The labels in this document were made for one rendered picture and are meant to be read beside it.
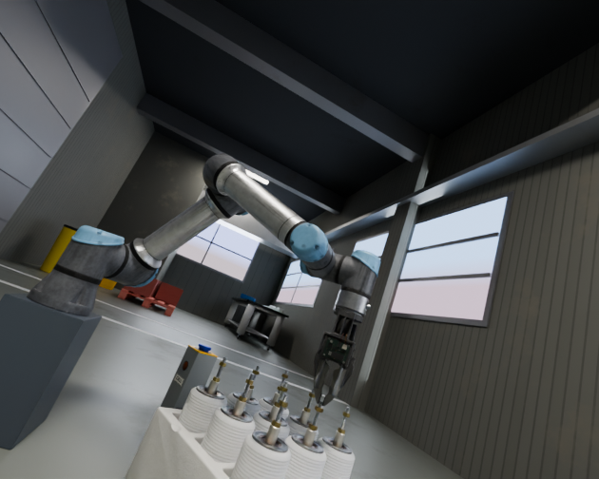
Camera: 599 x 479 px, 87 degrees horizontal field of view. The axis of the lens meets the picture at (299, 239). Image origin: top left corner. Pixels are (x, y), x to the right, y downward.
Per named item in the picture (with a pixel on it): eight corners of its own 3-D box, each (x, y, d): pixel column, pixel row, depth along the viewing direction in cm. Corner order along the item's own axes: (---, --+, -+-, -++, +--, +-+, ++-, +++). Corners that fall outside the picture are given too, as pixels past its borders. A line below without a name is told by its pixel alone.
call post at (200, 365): (144, 471, 82) (198, 352, 90) (136, 456, 87) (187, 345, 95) (169, 470, 86) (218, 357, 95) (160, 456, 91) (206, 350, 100)
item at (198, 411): (163, 485, 67) (201, 397, 72) (151, 460, 74) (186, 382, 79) (202, 486, 72) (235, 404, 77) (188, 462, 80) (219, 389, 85)
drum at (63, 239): (45, 269, 476) (70, 227, 496) (75, 280, 487) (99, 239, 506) (30, 266, 434) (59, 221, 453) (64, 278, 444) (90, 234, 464)
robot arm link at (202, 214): (89, 255, 97) (233, 153, 97) (125, 269, 110) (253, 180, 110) (96, 285, 92) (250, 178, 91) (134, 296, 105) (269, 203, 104)
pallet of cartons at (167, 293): (127, 295, 599) (140, 273, 612) (173, 312, 624) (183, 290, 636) (116, 296, 482) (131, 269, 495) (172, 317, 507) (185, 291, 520)
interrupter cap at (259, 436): (243, 432, 62) (245, 429, 62) (271, 435, 66) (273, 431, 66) (265, 453, 56) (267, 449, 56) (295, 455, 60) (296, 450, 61)
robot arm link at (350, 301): (340, 294, 81) (372, 304, 79) (335, 311, 80) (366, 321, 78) (338, 287, 74) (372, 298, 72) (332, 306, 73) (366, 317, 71)
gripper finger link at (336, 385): (318, 408, 66) (332, 363, 69) (322, 404, 72) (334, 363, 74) (333, 413, 66) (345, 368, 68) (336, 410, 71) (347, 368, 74)
